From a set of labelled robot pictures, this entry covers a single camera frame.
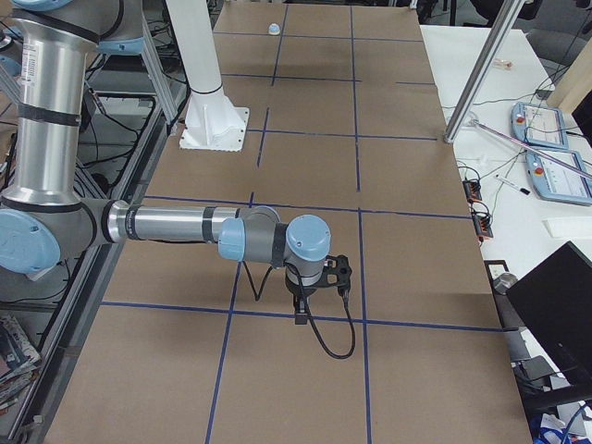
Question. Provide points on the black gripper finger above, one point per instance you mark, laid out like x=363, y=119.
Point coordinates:
x=300, y=312

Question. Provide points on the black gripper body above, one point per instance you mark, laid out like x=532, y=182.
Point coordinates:
x=297, y=292

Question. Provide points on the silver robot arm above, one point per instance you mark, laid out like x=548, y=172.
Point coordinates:
x=44, y=221

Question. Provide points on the orange black connector lower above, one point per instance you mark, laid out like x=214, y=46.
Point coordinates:
x=482, y=225

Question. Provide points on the orange black connector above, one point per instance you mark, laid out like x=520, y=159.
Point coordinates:
x=472, y=190
x=482, y=225

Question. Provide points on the orange black connector upper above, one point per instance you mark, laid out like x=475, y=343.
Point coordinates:
x=472, y=190

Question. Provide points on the black marker pen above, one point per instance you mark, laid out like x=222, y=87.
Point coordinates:
x=512, y=185

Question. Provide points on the black laptop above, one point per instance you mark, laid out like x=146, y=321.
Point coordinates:
x=554, y=302

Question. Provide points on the metal grabber stick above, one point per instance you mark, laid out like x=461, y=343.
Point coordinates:
x=475, y=123

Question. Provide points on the lower teach pendant tablet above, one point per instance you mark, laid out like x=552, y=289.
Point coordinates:
x=553, y=182

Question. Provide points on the teach pendant tablet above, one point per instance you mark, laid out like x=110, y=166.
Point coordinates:
x=553, y=182
x=539, y=125

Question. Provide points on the white foam block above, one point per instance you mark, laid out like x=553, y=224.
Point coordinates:
x=569, y=227

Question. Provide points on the stack of books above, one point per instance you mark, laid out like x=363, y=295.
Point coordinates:
x=19, y=361

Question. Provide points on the upper teach pendant tablet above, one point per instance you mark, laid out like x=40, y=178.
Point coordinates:
x=539, y=125

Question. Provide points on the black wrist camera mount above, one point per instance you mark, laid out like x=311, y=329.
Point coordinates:
x=337, y=274

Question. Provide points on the white camera stand pole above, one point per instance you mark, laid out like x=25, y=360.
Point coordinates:
x=212, y=121

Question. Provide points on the aluminium frame post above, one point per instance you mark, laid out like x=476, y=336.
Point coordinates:
x=502, y=25

